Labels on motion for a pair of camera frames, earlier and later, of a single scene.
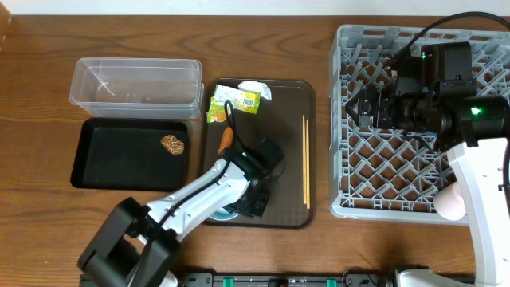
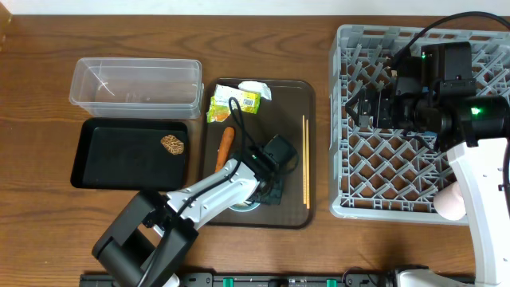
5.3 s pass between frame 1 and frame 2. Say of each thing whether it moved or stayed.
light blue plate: moved
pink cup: stayed
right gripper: stayed
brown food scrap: stayed
